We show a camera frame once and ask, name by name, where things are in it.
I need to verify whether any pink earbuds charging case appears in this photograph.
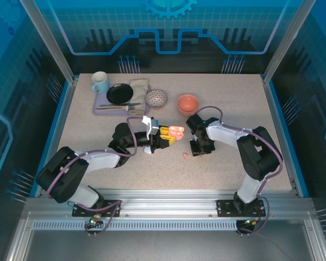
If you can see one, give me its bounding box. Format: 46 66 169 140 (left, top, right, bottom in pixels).
168 125 186 141

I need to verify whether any salmon pink ceramic cup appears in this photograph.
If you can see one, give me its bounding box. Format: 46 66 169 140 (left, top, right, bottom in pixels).
177 94 200 117

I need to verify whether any silver metal fork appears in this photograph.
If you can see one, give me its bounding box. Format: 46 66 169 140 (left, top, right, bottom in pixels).
97 105 144 112

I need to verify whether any patterned ceramic bowl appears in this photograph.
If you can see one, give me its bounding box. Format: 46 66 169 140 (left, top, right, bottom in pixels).
145 89 168 109

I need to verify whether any small black plate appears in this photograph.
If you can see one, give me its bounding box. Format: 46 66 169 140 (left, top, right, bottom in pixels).
106 83 134 105

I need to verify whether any folded beige cloth napkin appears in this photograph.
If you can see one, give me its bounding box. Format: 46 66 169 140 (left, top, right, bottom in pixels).
129 78 151 116

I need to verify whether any lavender plastic tray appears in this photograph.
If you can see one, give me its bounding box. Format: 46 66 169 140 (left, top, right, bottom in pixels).
93 83 153 116

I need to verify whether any light blue ceramic mug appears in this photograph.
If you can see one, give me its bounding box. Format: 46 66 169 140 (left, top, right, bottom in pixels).
91 71 110 94

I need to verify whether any small green-lit adapter board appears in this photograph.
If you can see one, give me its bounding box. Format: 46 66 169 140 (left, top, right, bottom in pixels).
243 217 261 227
88 214 103 227

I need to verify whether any blue handled table knife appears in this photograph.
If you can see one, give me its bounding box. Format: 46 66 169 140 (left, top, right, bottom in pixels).
99 102 142 108

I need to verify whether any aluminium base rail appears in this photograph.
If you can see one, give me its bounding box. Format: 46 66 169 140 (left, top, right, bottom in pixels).
23 188 314 221

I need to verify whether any aluminium side rail blue edging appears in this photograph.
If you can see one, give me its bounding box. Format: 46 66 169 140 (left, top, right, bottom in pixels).
34 77 79 198
261 76 310 198

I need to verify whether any slotted grey cable duct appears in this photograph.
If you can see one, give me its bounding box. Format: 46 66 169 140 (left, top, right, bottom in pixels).
32 220 241 231

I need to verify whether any purple camera cable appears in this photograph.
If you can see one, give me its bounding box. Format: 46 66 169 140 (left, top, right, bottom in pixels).
195 105 285 238
45 116 147 238

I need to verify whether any grey metal base frame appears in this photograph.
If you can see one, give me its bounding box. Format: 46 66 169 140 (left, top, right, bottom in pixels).
4 211 326 261

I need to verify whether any aluminium frame post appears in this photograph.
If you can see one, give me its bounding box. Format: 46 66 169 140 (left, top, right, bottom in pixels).
18 0 79 85
261 0 318 84

